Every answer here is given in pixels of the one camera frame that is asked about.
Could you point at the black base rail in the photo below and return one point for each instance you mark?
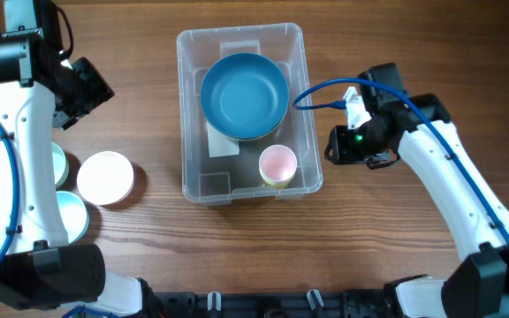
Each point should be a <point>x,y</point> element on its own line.
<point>309,304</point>

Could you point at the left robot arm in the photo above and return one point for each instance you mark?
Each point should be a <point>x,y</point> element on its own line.
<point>39,268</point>

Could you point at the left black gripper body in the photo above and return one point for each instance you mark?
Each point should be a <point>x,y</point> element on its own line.
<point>88,87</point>

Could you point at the pale pink bowl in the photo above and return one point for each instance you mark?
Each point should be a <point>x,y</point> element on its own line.
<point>105,178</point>

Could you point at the green bowl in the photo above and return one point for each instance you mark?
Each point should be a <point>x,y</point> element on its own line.
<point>60,165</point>

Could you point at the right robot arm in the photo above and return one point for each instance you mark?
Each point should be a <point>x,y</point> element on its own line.
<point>420,132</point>

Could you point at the light blue bowl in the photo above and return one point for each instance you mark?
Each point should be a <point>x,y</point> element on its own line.
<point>74,215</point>

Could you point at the yellow cup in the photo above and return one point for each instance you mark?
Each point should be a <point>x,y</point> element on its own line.
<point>277,184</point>

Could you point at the white label in container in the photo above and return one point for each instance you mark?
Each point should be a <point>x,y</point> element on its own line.
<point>219,144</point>

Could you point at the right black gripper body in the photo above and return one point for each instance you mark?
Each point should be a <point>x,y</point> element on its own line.
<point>336,145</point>

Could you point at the clear plastic storage container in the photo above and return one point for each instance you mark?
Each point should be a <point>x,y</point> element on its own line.
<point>221,180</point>

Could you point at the pink cup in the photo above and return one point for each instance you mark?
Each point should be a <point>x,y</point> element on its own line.
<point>277,162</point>

